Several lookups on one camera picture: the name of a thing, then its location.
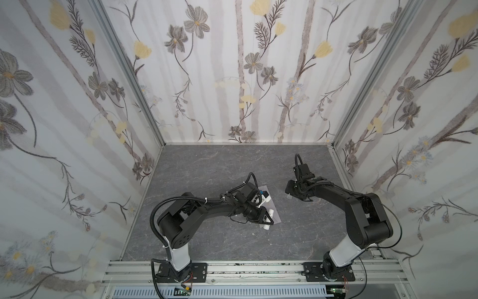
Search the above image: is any white glue stick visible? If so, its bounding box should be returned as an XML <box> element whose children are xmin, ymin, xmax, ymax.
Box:
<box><xmin>262</xmin><ymin>209</ymin><xmax>274</xmax><ymax>230</ymax></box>

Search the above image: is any grey paper envelope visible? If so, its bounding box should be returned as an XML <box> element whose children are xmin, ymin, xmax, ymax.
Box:
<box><xmin>259</xmin><ymin>185</ymin><xmax>282</xmax><ymax>224</ymax></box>

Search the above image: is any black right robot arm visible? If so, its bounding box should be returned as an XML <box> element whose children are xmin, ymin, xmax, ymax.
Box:
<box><xmin>286</xmin><ymin>163</ymin><xmax>393</xmax><ymax>269</ymax></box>

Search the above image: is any black corrugated cable conduit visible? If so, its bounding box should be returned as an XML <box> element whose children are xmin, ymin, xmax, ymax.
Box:
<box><xmin>149</xmin><ymin>196</ymin><xmax>210</xmax><ymax>299</ymax></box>

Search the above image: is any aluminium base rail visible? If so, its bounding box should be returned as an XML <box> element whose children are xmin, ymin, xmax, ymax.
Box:
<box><xmin>100</xmin><ymin>259</ymin><xmax>410</xmax><ymax>287</ymax></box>

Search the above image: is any white slotted cable duct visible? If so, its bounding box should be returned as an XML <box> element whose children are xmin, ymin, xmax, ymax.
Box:
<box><xmin>110</xmin><ymin>285</ymin><xmax>334</xmax><ymax>299</ymax></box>

